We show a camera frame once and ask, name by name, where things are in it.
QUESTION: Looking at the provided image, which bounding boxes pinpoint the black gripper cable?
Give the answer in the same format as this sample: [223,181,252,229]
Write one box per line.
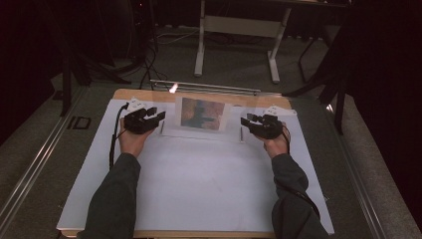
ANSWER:
[108,103,130,171]
[281,122,322,221]

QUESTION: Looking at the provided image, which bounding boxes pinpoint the floor cables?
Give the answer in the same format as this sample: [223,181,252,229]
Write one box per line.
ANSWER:
[130,28,202,91]

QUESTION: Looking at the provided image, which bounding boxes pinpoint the person's right hand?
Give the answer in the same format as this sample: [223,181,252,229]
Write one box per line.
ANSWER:
[263,121,292,159]

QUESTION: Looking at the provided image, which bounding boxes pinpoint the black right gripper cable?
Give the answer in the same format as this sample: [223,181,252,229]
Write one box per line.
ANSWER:
[281,122,322,221]

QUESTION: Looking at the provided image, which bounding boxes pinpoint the white table cover sheet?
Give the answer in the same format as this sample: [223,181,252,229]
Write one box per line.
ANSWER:
[56,99,334,235]

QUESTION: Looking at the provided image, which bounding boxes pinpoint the black stand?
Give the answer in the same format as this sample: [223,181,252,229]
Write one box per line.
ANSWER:
[284,29,351,135]
[59,29,132,118]

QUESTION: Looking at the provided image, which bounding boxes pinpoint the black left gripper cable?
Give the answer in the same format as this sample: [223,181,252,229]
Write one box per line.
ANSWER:
[108,103,130,171]

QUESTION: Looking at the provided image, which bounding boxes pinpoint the clear acrylic photo frame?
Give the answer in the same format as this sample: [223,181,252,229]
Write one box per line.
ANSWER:
[149,79,263,143]

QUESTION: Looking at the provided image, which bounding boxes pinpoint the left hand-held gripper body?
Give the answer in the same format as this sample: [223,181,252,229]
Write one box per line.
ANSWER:
[123,97,157,135]

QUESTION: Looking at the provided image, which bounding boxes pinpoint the aluminium floor rail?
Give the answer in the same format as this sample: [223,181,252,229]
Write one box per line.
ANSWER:
[322,103,389,239]
[0,87,88,230]

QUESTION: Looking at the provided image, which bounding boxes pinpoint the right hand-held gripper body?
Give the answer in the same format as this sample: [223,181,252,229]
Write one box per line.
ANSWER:
[253,105,297,140]

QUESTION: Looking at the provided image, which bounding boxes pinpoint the person's left hand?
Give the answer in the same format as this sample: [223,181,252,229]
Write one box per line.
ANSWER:
[117,119,154,157]

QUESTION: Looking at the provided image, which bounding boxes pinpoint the white desk frame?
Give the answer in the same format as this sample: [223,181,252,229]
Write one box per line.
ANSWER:
[193,0,293,85]

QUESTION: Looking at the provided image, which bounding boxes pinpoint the photo print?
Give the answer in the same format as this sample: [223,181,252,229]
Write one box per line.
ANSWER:
[174,96,232,132]

